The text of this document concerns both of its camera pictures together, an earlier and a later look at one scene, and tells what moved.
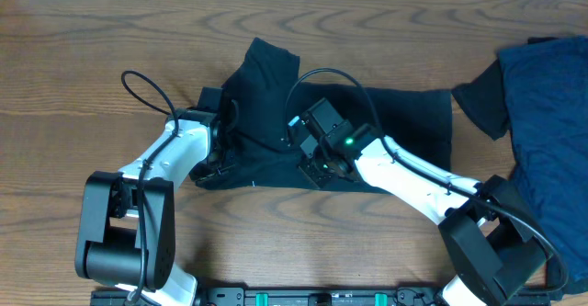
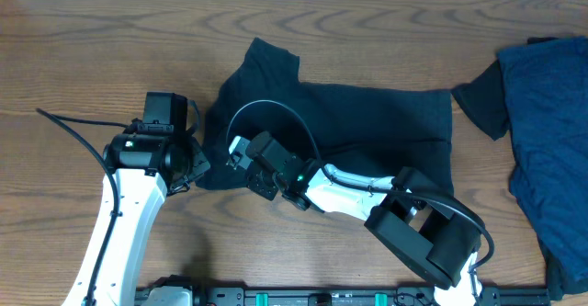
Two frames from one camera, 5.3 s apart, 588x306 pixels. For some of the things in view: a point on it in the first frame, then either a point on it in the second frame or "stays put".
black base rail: [312, 296] stays put
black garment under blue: [484, 101] stays put
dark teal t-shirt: [265, 103] stays put
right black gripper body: [318, 169] → [264, 187]
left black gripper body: [220, 164] → [197, 163]
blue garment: [546, 86] stays put
